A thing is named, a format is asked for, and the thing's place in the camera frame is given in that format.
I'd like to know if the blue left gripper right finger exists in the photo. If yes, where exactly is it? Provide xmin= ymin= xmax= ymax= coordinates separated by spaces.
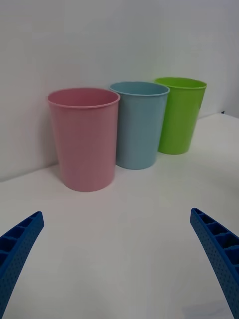
xmin=190 ymin=207 xmax=239 ymax=319

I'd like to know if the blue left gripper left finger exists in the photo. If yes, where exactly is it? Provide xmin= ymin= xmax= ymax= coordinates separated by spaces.
xmin=0 ymin=211 xmax=45 ymax=319

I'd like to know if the pink plastic bin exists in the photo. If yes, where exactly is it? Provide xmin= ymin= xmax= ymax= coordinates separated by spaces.
xmin=47 ymin=87 xmax=121 ymax=192

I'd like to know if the green plastic bin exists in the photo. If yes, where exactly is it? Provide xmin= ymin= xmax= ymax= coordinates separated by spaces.
xmin=153 ymin=76 xmax=208 ymax=155

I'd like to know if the pale blue plastic bin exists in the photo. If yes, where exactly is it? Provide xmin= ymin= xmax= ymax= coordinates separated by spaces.
xmin=109 ymin=81 xmax=171 ymax=170

